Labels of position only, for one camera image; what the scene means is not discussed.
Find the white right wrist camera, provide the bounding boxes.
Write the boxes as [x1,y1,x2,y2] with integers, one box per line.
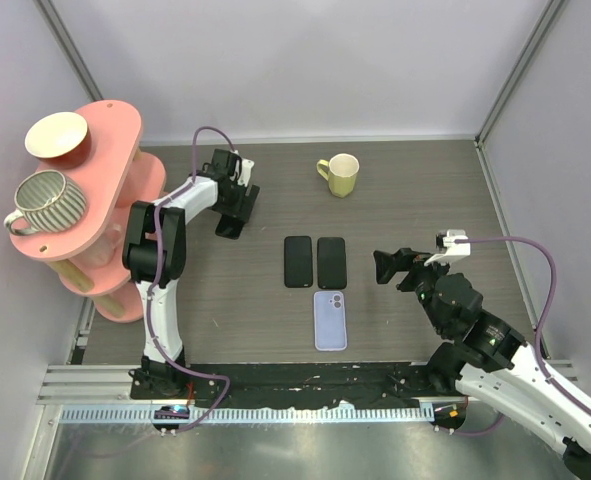
[424,229,471,266]

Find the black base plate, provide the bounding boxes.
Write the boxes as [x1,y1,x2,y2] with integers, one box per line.
[129,362,460,410]

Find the yellow faceted mug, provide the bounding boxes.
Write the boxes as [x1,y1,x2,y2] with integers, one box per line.
[316,153,360,198]

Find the clear glass cup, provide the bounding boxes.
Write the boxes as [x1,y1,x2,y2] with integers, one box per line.
[77,223,123,268]

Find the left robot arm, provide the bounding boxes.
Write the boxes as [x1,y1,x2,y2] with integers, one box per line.
[122,149,260,399]

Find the lilac phone case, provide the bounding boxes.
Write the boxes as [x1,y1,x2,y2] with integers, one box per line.
[313,290,348,352]

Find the black smartphone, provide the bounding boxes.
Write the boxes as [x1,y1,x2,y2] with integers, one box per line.
[215,215,245,240]

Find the red bowl white inside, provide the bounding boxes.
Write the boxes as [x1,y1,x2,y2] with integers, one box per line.
[24,112,92,169]

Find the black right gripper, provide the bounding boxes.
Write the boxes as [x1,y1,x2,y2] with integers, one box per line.
[373,246,454,335]

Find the blue-edged smartphone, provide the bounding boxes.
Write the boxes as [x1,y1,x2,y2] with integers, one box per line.
[284,236,313,288]

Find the striped grey mug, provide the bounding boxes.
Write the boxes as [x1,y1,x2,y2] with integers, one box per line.
[4,170,87,236]

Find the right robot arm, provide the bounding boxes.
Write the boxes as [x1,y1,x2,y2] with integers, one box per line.
[373,236,591,479]

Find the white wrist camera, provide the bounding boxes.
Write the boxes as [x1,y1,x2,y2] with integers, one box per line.
[234,158,255,187]
[424,229,471,266]

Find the pink tiered shelf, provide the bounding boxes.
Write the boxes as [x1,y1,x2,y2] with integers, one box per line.
[10,100,166,323]

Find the black phone case two holes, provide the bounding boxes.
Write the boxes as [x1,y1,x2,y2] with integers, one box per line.
[317,237,347,290]

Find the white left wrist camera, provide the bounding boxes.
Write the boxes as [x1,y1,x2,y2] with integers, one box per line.
[234,158,255,187]

